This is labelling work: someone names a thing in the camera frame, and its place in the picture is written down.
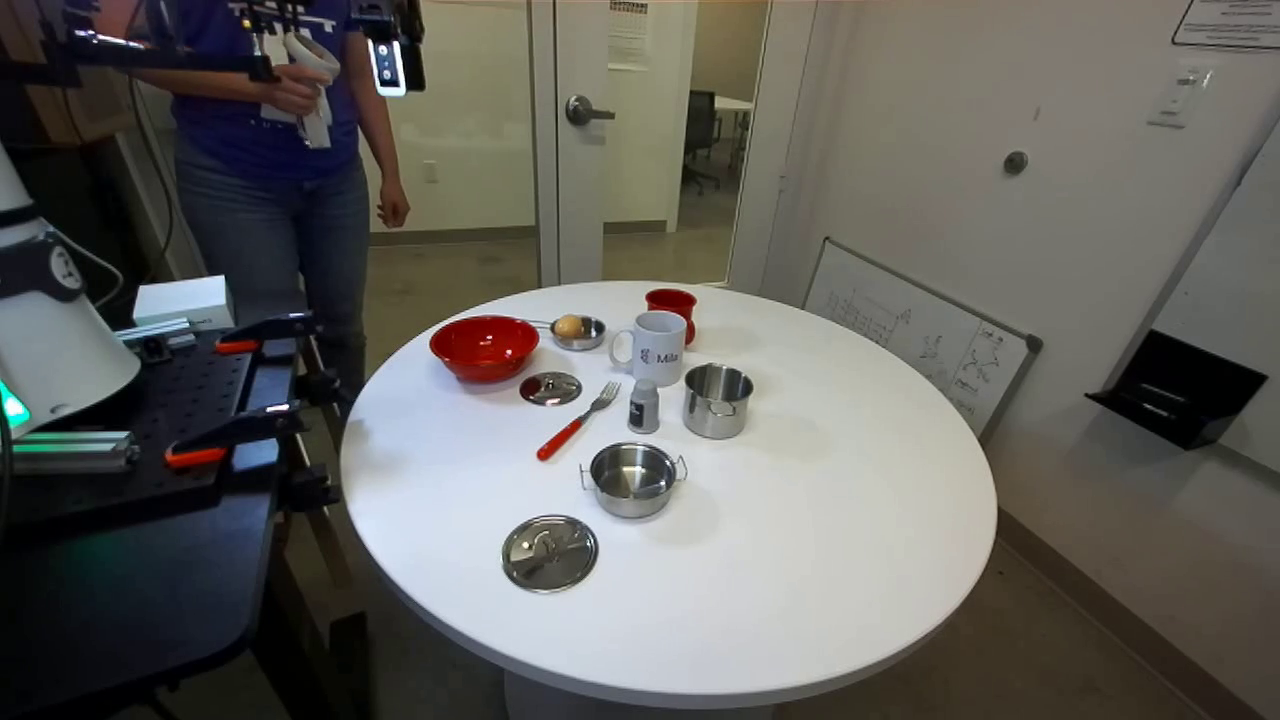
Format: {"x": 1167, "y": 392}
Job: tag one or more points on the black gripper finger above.
{"x": 416, "y": 48}
{"x": 266, "y": 18}

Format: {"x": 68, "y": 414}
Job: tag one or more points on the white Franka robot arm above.
{"x": 52, "y": 351}

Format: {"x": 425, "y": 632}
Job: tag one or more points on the tall silver pot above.
{"x": 716, "y": 405}

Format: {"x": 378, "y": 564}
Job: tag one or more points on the low silver pot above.
{"x": 635, "y": 483}

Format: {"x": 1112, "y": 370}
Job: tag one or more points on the person's right hand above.
{"x": 294, "y": 96}

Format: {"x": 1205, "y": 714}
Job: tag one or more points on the person's left hand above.
{"x": 392, "y": 203}

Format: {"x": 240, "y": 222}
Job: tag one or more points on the white cloth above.
{"x": 319, "y": 123}

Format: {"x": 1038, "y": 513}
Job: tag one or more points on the person in purple shirt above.
{"x": 266, "y": 203}

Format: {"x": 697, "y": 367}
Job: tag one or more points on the white door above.
{"x": 580, "y": 203}

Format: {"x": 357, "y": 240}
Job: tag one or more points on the white box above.
{"x": 182, "y": 303}

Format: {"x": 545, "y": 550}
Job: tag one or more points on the red bowl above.
{"x": 482, "y": 351}

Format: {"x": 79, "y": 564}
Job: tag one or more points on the tan egg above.
{"x": 569, "y": 327}

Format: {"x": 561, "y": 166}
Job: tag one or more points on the small metal strainer bowl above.
{"x": 594, "y": 337}

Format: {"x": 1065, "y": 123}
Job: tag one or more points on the red cup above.
{"x": 669, "y": 298}

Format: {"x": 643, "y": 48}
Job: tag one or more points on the white printed mug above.
{"x": 659, "y": 351}

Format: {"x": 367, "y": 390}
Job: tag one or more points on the small silver shaker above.
{"x": 646, "y": 409}

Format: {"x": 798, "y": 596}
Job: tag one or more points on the steel bowl front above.
{"x": 548, "y": 555}

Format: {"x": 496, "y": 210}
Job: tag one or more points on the leaning whiteboard with drawings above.
{"x": 923, "y": 333}

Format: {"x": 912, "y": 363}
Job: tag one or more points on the black robot cart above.
{"x": 120, "y": 585}

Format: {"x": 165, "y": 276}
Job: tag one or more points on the black bin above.
{"x": 1181, "y": 390}

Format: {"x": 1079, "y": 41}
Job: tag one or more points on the round wall fixture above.
{"x": 1014, "y": 161}

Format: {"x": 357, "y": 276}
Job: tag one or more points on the white light switch plate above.
{"x": 1181, "y": 100}

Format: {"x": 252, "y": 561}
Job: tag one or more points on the framed paper wall sign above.
{"x": 1225, "y": 27}

